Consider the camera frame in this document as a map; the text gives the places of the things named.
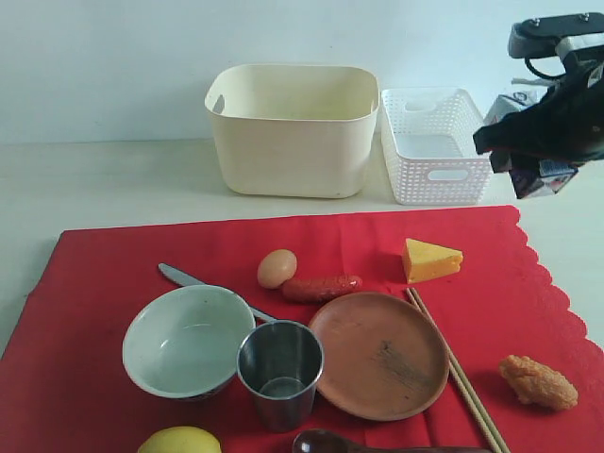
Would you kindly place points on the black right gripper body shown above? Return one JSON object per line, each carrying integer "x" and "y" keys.
{"x": 567, "y": 123}

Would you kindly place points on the blue white milk carton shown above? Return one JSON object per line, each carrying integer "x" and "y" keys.
{"x": 550, "y": 176}

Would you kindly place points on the wooden chopstick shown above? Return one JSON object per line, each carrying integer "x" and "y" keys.
{"x": 453, "y": 373}
{"x": 464, "y": 373}

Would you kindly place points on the cream plastic tub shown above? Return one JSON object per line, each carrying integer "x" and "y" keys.
{"x": 294, "y": 130}

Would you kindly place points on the metal table knife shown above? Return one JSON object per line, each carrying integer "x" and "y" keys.
{"x": 183, "y": 279}

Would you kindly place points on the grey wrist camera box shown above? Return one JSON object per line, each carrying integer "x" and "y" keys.
{"x": 539, "y": 38}

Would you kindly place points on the yellow cheese wedge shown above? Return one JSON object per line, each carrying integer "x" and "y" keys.
{"x": 426, "y": 261}

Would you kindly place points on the fried chicken piece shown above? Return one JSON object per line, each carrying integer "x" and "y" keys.
{"x": 537, "y": 383}

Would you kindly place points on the wooden chopstick right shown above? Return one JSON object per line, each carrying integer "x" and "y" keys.
{"x": 464, "y": 373}

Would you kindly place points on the yellow lemon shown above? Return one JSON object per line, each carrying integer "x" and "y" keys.
{"x": 182, "y": 439}

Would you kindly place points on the pale green ceramic bowl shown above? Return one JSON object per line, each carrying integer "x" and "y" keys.
{"x": 183, "y": 345}

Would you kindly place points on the red table cloth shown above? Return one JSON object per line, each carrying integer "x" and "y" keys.
{"x": 64, "y": 388}

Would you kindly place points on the wooden chopstick left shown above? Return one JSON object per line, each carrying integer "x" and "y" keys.
{"x": 453, "y": 373}

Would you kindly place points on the stainless steel cup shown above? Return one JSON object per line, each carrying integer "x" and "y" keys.
{"x": 279, "y": 363}

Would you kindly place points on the red sausage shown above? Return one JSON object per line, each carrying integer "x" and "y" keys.
{"x": 319, "y": 290}

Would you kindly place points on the dark wooden spoon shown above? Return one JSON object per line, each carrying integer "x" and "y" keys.
{"x": 321, "y": 440}

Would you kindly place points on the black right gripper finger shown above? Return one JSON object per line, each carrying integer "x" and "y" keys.
{"x": 505, "y": 128}
{"x": 503, "y": 161}

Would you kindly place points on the white perforated plastic basket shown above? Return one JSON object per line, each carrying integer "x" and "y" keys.
{"x": 427, "y": 142}

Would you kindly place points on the brown wooden plate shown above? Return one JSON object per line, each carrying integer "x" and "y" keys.
{"x": 383, "y": 359}

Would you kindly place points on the brown egg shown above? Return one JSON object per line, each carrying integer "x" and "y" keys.
{"x": 276, "y": 268}

